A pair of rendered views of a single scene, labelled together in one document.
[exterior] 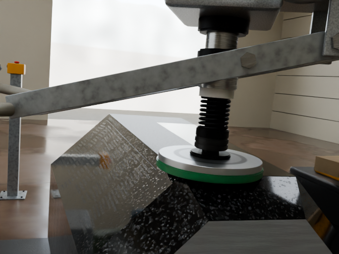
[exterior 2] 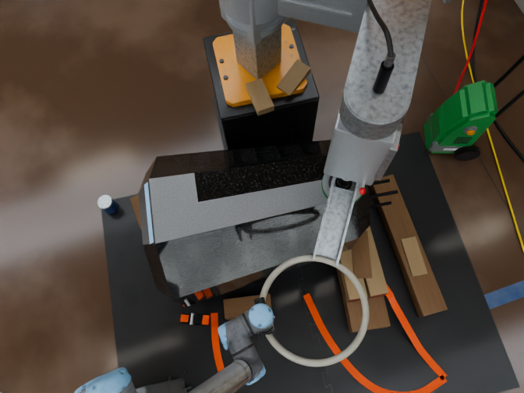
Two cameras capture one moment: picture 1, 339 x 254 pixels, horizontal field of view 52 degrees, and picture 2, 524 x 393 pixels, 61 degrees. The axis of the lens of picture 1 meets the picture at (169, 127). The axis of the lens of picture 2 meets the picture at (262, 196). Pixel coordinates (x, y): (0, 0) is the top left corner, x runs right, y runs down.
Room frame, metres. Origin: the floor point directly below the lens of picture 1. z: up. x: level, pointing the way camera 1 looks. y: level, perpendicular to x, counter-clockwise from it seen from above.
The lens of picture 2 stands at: (0.98, 0.77, 3.01)
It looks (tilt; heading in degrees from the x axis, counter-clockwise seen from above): 70 degrees down; 280
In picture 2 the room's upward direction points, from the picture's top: 6 degrees counter-clockwise
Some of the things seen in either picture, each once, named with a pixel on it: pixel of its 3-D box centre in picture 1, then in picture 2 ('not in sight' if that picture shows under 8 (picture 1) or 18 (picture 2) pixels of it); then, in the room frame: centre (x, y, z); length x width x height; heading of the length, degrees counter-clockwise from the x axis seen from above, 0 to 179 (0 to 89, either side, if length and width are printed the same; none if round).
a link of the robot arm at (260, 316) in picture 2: not in sight; (260, 317); (1.05, 0.63, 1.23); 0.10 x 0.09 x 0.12; 33
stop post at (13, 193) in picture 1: (14, 130); not in sight; (2.76, 1.24, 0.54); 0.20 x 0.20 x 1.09; 18
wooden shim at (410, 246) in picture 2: not in sight; (413, 256); (0.15, 0.08, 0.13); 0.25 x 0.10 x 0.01; 106
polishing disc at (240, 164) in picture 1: (209, 158); (343, 183); (0.71, -0.09, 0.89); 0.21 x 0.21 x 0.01
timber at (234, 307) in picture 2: not in sight; (248, 306); (1.19, 0.48, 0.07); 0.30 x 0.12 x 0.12; 11
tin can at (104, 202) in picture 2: not in sight; (107, 204); (2.24, -0.14, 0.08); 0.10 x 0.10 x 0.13
